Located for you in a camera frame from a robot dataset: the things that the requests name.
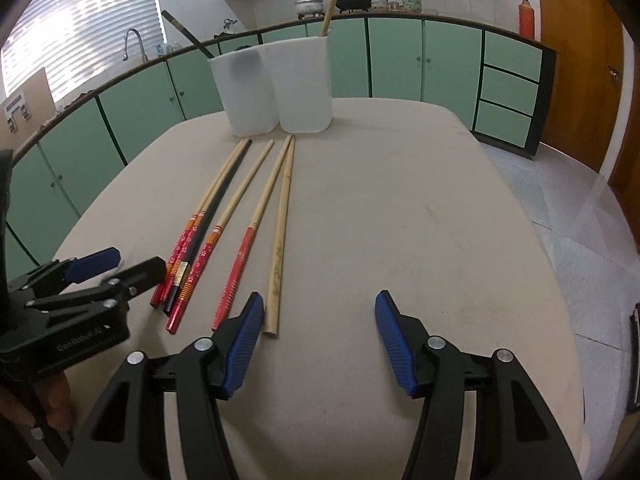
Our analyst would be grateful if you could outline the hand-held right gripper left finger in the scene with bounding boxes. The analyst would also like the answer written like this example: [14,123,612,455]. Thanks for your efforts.
[62,291,266,480]

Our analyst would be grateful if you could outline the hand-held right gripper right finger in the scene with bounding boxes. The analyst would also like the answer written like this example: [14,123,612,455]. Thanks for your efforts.
[375,290,583,480]

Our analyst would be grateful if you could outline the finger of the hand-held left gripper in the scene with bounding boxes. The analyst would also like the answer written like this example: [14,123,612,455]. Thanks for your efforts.
[27,256,167,317]
[7,247,122,302]

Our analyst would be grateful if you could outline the red and wooden chopstick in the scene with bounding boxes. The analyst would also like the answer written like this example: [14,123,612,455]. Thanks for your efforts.
[166,139,276,335]
[211,135,293,332]
[150,137,252,308]

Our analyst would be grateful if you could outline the plain bamboo chopstick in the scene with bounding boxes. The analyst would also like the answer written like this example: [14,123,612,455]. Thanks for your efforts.
[320,0,349,38]
[263,135,297,340]

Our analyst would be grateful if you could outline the black chopstick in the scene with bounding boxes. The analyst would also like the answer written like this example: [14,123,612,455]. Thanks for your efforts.
[164,139,253,316]
[161,10,216,59]

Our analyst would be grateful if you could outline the white plastic utensil holder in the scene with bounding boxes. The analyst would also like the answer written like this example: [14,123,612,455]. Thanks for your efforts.
[207,35,333,137]

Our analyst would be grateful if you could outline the person's left hand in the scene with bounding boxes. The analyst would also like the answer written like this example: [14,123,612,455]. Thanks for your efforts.
[34,371,77,430]

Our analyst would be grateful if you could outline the cardboard box on counter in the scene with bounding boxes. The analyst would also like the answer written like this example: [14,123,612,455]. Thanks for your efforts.
[0,67,56,133]

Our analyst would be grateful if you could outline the silver kitchen faucet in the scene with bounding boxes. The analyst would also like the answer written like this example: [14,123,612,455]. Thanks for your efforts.
[122,28,148,64]

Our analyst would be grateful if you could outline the white window blinds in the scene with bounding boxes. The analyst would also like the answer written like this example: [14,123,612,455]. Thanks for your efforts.
[0,0,156,96]

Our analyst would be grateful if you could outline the green cabinet drawer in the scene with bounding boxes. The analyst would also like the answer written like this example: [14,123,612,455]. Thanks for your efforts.
[472,101,533,148]
[477,66,539,117]
[484,31,543,83]

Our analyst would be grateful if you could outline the green base cabinets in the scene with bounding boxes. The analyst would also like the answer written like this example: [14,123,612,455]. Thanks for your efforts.
[0,14,557,271]

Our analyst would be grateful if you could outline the brown wooden door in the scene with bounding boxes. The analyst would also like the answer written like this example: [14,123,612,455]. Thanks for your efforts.
[532,0,626,171]
[607,25,640,201]

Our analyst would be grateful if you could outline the brown kitchen countertop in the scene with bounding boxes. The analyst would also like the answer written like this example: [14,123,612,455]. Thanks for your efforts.
[0,9,557,171]

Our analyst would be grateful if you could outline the orange thermos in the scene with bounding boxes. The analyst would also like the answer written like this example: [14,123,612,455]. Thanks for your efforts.
[518,0,536,37]

